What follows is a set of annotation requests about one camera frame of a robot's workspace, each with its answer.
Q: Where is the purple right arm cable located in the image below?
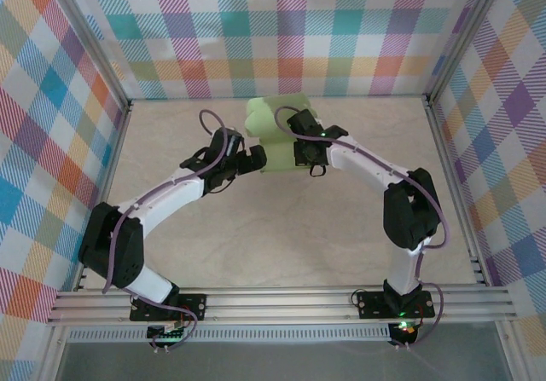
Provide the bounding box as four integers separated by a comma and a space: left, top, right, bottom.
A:
275, 106, 454, 350

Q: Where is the aluminium front mounting rail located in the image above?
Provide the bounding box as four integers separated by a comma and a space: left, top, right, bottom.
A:
45, 286, 515, 326

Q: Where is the light green paper box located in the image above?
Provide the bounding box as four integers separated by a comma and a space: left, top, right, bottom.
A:
244, 93, 321, 173

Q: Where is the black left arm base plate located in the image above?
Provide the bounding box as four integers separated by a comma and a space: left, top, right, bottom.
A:
129, 292, 209, 323

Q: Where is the aluminium frame leg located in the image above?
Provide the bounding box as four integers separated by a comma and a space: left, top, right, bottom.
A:
496, 320, 530, 381
36, 325, 72, 381

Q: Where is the slotted grey cable duct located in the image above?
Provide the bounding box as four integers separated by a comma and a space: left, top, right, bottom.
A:
67, 328, 392, 343

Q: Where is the aluminium table side rail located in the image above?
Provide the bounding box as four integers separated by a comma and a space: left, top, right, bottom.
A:
424, 95, 491, 287
72, 99, 134, 292

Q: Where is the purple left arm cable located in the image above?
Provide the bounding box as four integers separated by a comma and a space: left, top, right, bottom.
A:
102, 107, 234, 353

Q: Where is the aluminium frame post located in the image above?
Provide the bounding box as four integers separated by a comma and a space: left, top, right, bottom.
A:
45, 0, 134, 113
424, 0, 513, 106

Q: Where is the green circuit board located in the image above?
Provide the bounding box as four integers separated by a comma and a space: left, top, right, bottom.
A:
147, 320, 189, 342

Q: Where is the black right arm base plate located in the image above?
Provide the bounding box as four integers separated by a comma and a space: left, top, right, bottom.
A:
356, 289, 436, 320

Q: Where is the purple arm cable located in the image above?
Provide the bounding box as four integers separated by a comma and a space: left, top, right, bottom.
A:
275, 106, 454, 350
102, 107, 234, 353

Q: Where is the black controller with lit LED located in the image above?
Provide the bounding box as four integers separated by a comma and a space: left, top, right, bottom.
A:
390, 319, 417, 343

